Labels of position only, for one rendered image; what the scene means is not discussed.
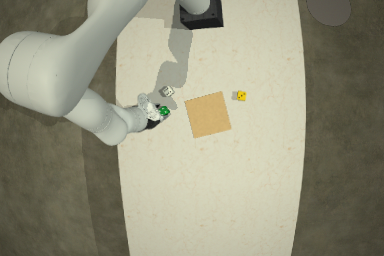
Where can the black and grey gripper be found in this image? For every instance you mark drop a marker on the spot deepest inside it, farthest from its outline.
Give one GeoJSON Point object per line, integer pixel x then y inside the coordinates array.
{"type": "Point", "coordinates": [148, 113]}

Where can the green die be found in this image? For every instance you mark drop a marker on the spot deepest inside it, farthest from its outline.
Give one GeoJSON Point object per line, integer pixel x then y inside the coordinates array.
{"type": "Point", "coordinates": [164, 111]}

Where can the yellow die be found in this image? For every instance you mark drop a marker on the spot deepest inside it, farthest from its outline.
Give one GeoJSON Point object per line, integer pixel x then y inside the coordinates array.
{"type": "Point", "coordinates": [241, 95]}

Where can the tan square mat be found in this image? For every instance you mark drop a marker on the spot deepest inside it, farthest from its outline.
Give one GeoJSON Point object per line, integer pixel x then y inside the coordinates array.
{"type": "Point", "coordinates": [208, 114]}

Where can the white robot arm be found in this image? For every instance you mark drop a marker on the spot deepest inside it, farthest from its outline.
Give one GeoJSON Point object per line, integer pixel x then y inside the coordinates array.
{"type": "Point", "coordinates": [50, 74]}

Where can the white die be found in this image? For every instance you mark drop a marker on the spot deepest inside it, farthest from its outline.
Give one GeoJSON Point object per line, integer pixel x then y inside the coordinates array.
{"type": "Point", "coordinates": [168, 91]}

